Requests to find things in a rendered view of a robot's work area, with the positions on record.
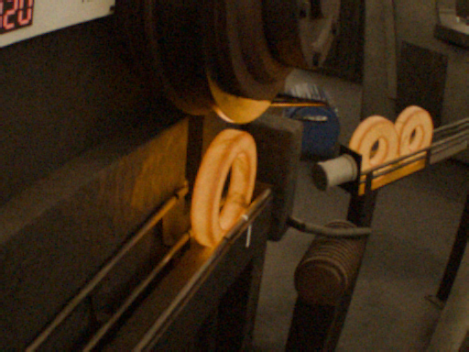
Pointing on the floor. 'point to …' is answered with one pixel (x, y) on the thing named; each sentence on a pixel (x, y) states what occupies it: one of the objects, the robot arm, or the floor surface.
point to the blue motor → (319, 141)
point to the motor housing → (321, 288)
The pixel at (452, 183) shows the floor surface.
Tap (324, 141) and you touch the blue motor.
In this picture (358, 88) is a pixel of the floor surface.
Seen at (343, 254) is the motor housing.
